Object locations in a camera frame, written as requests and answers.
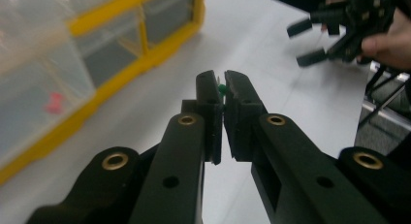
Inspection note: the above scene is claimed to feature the clear plastic drawer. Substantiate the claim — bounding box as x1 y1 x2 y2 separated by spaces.
0 0 98 169

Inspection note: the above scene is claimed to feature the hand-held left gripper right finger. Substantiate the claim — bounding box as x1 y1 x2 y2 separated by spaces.
223 69 269 163

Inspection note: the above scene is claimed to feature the red pushpin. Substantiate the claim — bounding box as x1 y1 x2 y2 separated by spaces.
43 91 66 115

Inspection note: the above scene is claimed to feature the aluminium floor rail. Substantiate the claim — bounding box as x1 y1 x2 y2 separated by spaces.
361 99 411 132

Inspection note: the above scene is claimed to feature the black metal stand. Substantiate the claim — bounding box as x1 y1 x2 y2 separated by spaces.
357 63 411 130

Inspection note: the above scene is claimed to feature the yellow and black drawer organizer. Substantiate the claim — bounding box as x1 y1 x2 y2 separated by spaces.
0 0 206 187

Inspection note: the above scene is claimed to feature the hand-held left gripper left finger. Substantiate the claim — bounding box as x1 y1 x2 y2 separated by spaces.
180 69 225 166

